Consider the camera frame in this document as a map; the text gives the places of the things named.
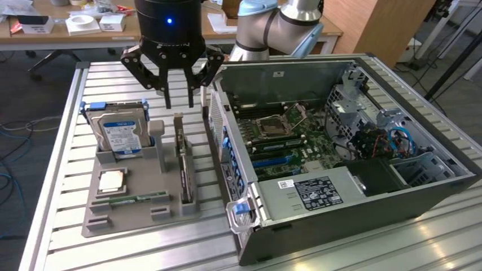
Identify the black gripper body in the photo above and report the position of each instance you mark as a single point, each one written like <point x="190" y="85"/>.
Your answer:
<point x="170" y="34"/>

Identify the Nvidia graphics card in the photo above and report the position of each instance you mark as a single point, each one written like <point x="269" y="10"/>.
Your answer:
<point x="184" y="172"/>

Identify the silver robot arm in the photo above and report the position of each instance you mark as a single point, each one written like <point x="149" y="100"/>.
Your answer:
<point x="260" y="31"/>

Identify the white paper stack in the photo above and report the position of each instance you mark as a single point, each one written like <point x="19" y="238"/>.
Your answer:
<point x="222" y="25"/>

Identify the wooden desk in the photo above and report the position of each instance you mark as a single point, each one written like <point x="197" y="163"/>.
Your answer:
<point x="213" y="7"/>
<point x="57" y="38"/>

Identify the white labelled box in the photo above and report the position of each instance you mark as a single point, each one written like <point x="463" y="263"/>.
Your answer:
<point x="113" y="23"/>

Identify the brown cardboard box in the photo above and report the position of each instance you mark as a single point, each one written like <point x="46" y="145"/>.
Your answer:
<point x="230" y="9"/>

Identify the white box with tape roll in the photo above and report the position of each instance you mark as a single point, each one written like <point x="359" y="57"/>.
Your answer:
<point x="84" y="26"/>

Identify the hard disk in blue carrier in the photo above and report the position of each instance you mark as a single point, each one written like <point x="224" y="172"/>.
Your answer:
<point x="118" y="132"/>

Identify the black office chair base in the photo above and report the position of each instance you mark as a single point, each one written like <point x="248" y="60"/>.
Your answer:
<point x="53" y="60"/>

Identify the CPU socket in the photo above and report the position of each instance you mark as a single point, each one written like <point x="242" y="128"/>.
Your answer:
<point x="272" y="127"/>

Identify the metal socket cover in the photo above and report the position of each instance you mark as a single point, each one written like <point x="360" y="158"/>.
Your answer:
<point x="296" y="113"/>

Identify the RAM stick with black chips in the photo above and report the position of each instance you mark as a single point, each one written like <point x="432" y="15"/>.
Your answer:
<point x="277" y="146"/>

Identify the white box with black lid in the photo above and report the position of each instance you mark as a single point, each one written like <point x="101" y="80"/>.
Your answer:
<point x="37" y="25"/>

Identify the blue expansion slot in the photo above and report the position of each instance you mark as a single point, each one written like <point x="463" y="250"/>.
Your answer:
<point x="273" y="162"/>

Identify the green motherboard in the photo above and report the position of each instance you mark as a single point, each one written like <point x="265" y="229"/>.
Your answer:
<point x="317" y="146"/>

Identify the silver perforated disk bay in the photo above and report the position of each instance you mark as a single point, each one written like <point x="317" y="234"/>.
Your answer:
<point x="347" y="113"/>

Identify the crumpled white paper pile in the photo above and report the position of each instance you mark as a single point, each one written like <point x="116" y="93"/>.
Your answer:
<point x="17" y="7"/>

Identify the grey parts rack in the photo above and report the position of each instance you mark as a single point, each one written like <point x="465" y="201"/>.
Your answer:
<point x="148" y="183"/>

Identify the silver CPU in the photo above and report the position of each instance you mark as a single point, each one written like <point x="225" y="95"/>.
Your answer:
<point x="112" y="182"/>

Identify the green RAM stick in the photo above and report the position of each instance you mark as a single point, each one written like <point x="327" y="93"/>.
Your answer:
<point x="132" y="198"/>

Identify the wooden cabinet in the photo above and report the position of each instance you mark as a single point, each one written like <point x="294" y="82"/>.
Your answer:
<point x="377" y="28"/>

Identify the grey power supply unit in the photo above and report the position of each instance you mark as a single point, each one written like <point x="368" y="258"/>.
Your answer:
<point x="278" y="200"/>

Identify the white floor device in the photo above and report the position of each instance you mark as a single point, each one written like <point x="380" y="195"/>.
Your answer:
<point x="411" y="50"/>

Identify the open black PC case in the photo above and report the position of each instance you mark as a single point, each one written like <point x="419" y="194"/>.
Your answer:
<point x="339" y="220"/>

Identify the black stand pole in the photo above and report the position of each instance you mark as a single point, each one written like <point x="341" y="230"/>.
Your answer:
<point x="452" y="65"/>

